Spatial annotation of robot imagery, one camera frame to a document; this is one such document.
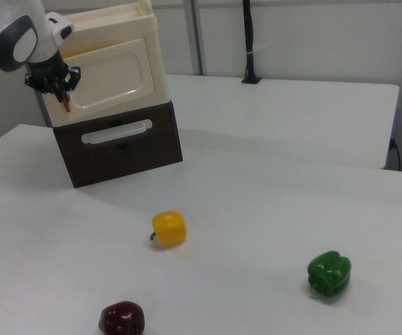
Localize white drawer handle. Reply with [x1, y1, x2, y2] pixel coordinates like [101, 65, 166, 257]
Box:
[81, 119, 154, 145]

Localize green bell pepper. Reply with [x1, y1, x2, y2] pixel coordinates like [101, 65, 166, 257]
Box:
[306, 250, 352, 299]

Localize brown door handle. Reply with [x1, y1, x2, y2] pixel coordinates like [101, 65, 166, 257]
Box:
[57, 82, 73, 114]

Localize cream plastic cabinet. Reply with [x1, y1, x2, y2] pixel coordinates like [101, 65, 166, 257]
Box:
[35, 0, 171, 128]

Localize black wall cable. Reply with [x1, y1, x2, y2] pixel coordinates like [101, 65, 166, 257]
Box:
[389, 137, 402, 172]

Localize dark red bell pepper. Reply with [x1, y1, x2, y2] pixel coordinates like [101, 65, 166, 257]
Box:
[98, 300, 147, 335]

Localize black camera pole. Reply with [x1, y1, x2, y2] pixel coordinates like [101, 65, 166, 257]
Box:
[240, 0, 263, 85]

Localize dark brown drawer unit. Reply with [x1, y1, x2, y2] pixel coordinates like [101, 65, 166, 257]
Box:
[53, 102, 184, 190]

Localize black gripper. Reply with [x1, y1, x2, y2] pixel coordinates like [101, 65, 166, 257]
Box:
[24, 52, 82, 105]

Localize cream cabinet door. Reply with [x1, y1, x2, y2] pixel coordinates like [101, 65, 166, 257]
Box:
[45, 37, 157, 122]

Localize yellow bell pepper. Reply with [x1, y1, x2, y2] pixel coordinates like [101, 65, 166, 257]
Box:
[148, 210, 189, 249]

